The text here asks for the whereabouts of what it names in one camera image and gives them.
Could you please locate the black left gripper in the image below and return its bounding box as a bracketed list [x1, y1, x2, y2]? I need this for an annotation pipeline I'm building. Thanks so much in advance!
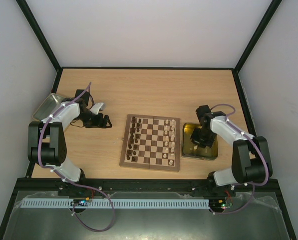
[76, 110, 110, 129]

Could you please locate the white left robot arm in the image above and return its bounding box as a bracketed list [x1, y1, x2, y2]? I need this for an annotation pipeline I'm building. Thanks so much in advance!
[27, 89, 112, 183]

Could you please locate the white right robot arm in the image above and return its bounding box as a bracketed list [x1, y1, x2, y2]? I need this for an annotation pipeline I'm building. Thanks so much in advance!
[191, 103, 273, 196]

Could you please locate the wooden chess board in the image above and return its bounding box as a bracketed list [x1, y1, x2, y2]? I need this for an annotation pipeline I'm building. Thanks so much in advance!
[119, 114, 181, 172]

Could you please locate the gold metal tin tray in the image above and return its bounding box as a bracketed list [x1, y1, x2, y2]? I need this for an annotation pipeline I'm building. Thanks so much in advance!
[181, 122, 218, 161]

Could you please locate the silver metal tray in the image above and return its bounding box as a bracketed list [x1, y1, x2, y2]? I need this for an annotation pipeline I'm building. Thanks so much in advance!
[32, 93, 64, 121]

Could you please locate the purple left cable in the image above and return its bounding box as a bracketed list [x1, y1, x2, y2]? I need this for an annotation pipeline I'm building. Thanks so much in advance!
[37, 81, 116, 233]

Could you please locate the white slotted cable duct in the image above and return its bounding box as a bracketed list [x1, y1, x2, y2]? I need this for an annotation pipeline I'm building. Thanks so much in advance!
[20, 198, 209, 209]

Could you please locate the black frame rail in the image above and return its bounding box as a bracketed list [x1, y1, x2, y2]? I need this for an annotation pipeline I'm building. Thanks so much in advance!
[13, 177, 282, 198]

